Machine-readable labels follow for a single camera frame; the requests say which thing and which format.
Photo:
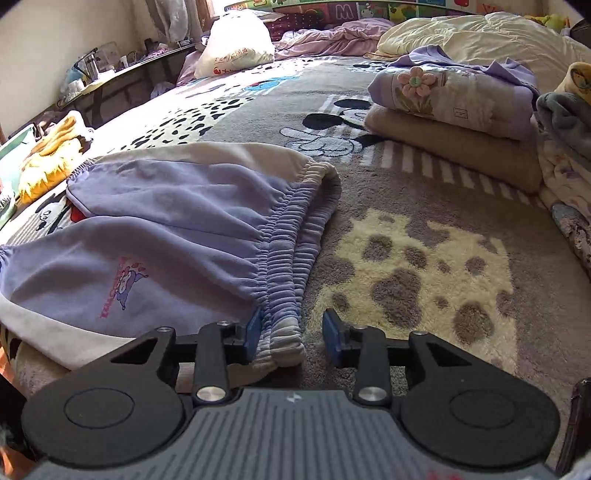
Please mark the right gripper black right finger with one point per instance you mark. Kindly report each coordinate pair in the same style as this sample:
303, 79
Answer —
372, 354

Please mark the pink crumpled blanket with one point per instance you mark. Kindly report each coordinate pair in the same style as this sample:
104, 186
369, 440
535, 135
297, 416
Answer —
354, 38

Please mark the cream yellow quilt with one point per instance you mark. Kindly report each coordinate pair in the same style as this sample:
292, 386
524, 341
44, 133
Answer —
479, 40

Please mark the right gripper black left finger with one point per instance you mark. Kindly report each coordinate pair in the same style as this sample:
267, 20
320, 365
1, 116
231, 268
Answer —
210, 351

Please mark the floral white folded garment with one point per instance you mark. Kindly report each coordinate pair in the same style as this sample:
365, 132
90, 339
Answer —
564, 159

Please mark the dark bedside shelf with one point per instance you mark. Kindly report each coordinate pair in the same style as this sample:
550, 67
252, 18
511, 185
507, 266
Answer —
102, 101

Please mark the grey fleece garment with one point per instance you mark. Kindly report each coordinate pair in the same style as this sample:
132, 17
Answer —
566, 118

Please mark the colourful alphabet bed bumper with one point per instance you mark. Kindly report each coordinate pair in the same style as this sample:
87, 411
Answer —
338, 12

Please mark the yellow garment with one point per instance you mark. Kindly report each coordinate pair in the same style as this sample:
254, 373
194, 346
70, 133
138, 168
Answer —
54, 157

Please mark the purple and cream sweatpants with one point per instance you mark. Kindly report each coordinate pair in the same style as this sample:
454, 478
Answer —
182, 236

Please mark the folded tan brown garment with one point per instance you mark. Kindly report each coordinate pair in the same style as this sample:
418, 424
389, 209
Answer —
461, 147

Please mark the folded purple flower garment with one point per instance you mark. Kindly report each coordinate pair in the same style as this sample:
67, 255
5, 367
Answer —
497, 99

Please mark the white plastic bag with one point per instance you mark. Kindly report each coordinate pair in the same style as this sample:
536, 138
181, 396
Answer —
239, 40

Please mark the grey cartoon mouse fleece blanket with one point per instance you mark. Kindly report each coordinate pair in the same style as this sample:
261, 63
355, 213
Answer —
473, 252

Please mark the yellow cartoon plush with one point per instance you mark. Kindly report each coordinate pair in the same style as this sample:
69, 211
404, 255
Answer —
577, 81

